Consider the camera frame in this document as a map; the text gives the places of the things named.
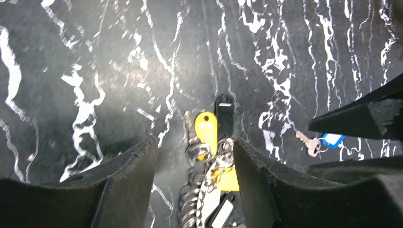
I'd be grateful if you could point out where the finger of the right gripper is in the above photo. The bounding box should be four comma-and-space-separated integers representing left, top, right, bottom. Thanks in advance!
308, 75, 403, 141
307, 155, 403, 183

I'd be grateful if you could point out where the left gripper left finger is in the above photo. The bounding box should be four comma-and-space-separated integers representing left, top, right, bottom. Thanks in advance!
0, 136, 158, 228

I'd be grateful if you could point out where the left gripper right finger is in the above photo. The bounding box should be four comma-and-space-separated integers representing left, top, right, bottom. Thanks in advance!
234, 138, 403, 228

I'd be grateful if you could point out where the keyring with coloured key tags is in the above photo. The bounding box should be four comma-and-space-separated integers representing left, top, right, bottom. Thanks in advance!
180, 93, 240, 228

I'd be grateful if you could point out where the key with blue tag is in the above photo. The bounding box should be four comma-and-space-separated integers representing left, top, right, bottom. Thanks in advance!
295, 130, 345, 157

